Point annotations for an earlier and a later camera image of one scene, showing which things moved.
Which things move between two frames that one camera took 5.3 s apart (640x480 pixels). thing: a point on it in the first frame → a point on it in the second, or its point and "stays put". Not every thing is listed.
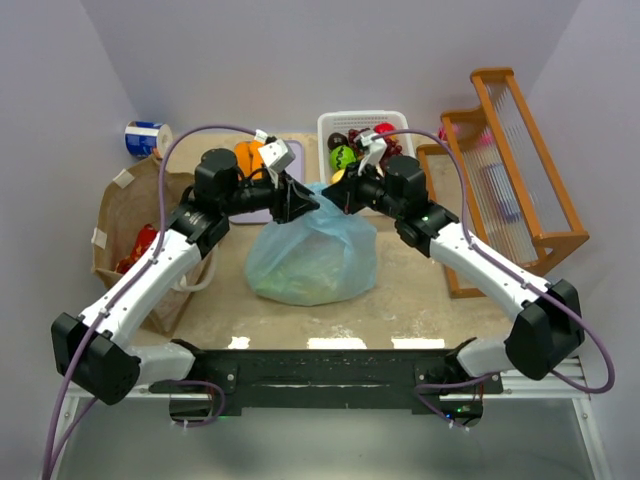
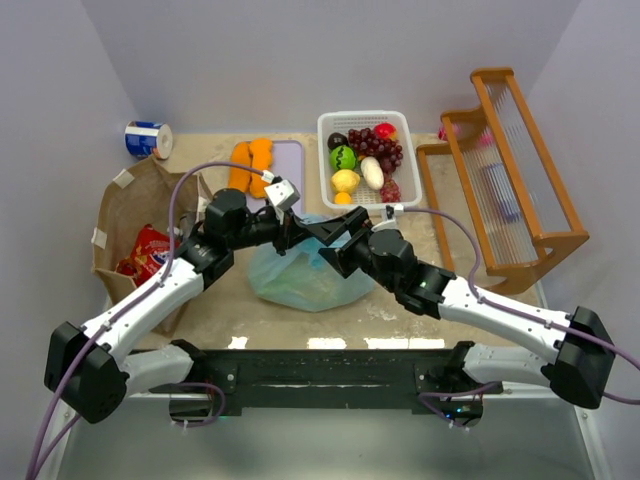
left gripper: x=282 y=198 → x=288 y=231
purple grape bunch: x=390 y=147 stays put
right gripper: x=353 y=189 → x=348 y=245
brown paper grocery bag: x=135 y=205 stays put
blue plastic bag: x=321 y=256 stays put
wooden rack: x=492 y=173 stays put
